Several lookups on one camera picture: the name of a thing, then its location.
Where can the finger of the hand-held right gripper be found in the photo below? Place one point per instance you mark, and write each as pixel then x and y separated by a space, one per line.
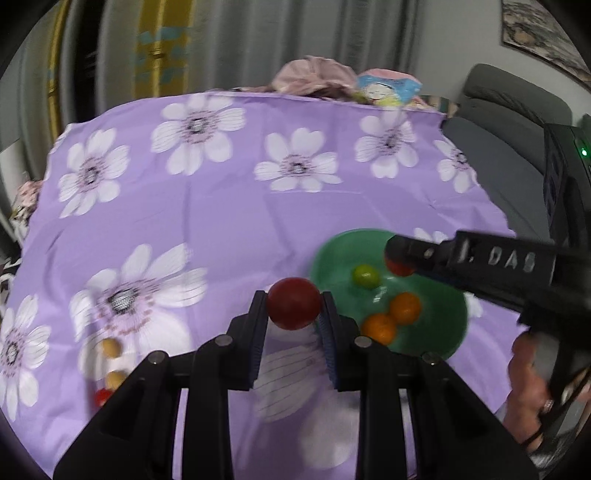
pixel 425 256

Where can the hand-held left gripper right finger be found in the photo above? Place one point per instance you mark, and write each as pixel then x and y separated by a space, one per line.
pixel 328 344

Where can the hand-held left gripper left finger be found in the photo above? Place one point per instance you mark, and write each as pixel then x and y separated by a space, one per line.
pixel 257 337

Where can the red cherry tomato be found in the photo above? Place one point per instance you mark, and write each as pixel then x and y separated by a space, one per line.
pixel 399 270
pixel 102 397

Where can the dark red tomato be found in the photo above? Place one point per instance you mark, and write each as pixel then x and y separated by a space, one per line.
pixel 294 302

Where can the orange mandarin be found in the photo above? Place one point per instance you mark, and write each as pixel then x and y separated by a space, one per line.
pixel 378 329
pixel 405 308

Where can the green jujube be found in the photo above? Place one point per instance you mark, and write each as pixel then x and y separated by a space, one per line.
pixel 366 276

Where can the green plastic bowl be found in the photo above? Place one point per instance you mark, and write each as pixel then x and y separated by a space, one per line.
pixel 341 258

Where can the person's right hand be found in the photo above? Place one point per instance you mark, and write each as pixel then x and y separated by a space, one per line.
pixel 531 378

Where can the grey sofa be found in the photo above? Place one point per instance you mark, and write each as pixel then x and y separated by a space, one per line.
pixel 498 161

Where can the purple floral cloth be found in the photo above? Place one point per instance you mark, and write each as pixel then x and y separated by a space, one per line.
pixel 207 203

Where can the tan longan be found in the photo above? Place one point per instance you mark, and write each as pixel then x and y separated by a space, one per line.
pixel 114 379
pixel 112 347

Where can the cartoon printed pillow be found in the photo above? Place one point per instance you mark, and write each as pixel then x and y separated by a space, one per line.
pixel 388 87

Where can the crumpled pink cloth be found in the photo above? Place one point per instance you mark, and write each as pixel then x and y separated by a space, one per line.
pixel 314 76

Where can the black white patterned cloth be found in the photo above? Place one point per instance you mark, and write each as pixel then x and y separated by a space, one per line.
pixel 7 286

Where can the pink patterned cloth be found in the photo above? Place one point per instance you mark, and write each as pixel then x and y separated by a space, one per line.
pixel 25 203

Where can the yellow patterned panel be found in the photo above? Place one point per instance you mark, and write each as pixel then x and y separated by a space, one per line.
pixel 161 46

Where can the gold pipe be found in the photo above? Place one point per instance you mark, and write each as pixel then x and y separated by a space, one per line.
pixel 57 69

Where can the framed wall picture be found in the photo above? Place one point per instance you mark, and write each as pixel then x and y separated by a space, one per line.
pixel 540 27

